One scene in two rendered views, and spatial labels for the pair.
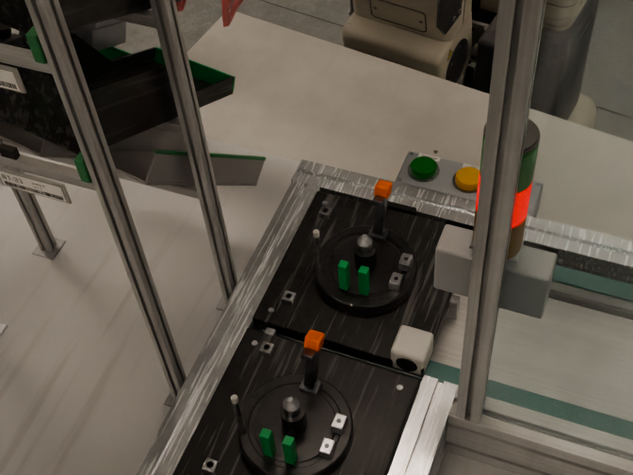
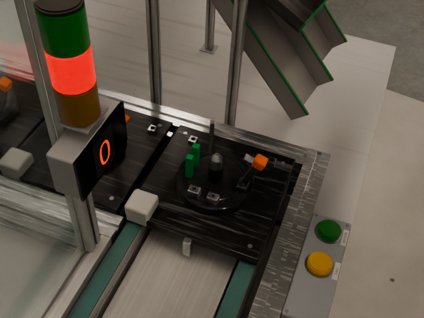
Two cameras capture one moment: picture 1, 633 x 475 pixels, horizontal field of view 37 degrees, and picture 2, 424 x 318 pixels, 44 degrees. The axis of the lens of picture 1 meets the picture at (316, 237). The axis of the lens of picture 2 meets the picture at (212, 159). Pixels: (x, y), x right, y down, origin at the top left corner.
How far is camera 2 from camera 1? 1.00 m
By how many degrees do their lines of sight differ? 51
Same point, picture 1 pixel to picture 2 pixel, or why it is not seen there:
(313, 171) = (318, 161)
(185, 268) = (255, 123)
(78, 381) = (173, 83)
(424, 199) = (295, 230)
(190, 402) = (126, 103)
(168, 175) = (227, 16)
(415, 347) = (135, 202)
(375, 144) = (391, 234)
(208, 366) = (149, 109)
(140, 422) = not seen: hidden behind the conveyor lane
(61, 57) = not seen: outside the picture
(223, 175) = (267, 76)
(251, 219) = not seen: hidden behind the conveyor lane
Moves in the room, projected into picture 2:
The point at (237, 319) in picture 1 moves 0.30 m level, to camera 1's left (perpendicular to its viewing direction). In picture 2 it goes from (185, 123) to (178, 38)
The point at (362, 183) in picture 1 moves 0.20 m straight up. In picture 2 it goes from (309, 190) to (332, 108)
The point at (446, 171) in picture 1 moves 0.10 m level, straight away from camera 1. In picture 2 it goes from (328, 248) to (388, 256)
